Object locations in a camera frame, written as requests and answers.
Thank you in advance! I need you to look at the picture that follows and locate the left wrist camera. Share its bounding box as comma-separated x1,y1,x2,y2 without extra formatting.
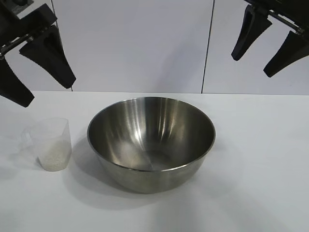
13,0,34,20

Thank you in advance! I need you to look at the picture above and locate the stainless steel mixing bowl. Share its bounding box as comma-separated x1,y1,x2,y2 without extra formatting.
86,96,216,194

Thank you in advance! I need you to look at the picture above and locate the white uncooked rice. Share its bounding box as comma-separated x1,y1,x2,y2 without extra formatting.
38,142,71,172

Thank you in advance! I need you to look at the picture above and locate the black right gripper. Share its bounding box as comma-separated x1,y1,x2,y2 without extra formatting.
231,0,309,78

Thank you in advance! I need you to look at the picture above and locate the clear plastic measuring cup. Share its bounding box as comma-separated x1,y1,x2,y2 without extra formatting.
21,117,72,172

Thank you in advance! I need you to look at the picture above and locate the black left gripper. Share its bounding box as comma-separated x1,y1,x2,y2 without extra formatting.
0,0,77,108

